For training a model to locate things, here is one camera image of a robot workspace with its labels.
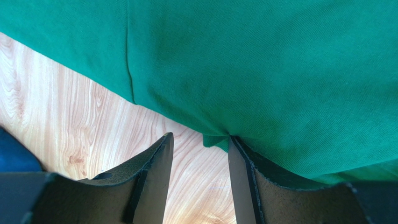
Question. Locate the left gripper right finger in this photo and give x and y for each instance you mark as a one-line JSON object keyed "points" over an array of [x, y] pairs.
{"points": [[266, 193]]}

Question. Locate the blue t shirt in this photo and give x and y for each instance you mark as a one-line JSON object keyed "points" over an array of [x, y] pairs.
{"points": [[14, 157]]}

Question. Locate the green t shirt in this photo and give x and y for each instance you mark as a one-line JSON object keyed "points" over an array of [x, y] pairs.
{"points": [[312, 85]]}

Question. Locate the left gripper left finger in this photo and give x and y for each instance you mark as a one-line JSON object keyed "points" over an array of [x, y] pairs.
{"points": [[135, 192]]}

